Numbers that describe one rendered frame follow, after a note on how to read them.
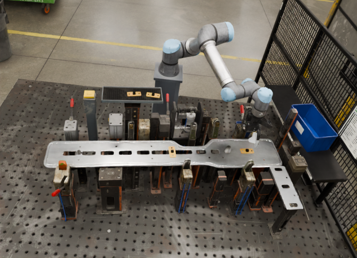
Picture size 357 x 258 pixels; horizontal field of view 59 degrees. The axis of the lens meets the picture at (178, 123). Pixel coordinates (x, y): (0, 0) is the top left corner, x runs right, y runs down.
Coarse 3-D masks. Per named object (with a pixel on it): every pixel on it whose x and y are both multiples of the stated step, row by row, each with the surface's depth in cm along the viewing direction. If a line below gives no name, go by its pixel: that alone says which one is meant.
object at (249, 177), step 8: (240, 176) 182; (248, 176) 174; (240, 184) 182; (248, 184) 175; (240, 192) 188; (248, 192) 181; (232, 200) 195; (240, 200) 188; (232, 208) 195; (240, 208) 191
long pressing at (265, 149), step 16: (48, 144) 179; (64, 144) 180; (80, 144) 182; (96, 144) 183; (112, 144) 185; (128, 144) 186; (144, 144) 188; (160, 144) 189; (176, 144) 190; (208, 144) 194; (224, 144) 196; (240, 144) 197; (272, 144) 201; (48, 160) 171; (64, 160) 172; (80, 160) 174; (96, 160) 175; (112, 160) 176; (128, 160) 178; (144, 160) 179; (160, 160) 180; (176, 160) 182; (192, 160) 183; (208, 160) 185; (224, 160) 186; (240, 160) 188; (256, 160) 189; (272, 160) 191
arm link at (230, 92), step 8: (208, 24) 178; (200, 32) 176; (208, 32) 174; (200, 40) 174; (208, 40) 172; (200, 48) 175; (208, 48) 172; (216, 48) 173; (208, 56) 172; (216, 56) 170; (216, 64) 168; (224, 64) 169; (216, 72) 168; (224, 72) 166; (224, 80) 165; (232, 80) 165; (224, 88) 163; (232, 88) 163; (240, 88) 164; (224, 96) 164; (232, 96) 162; (240, 96) 165
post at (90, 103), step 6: (84, 102) 190; (90, 102) 191; (84, 108) 194; (90, 108) 194; (96, 108) 200; (90, 114) 199; (90, 120) 202; (96, 120) 207; (90, 126) 206; (96, 126) 207; (90, 132) 210; (96, 132) 210; (90, 138) 213; (96, 138) 214
